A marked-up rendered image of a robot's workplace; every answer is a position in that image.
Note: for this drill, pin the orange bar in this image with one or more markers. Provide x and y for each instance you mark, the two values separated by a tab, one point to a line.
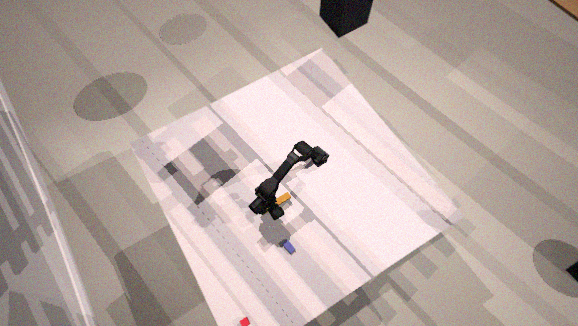
281	199

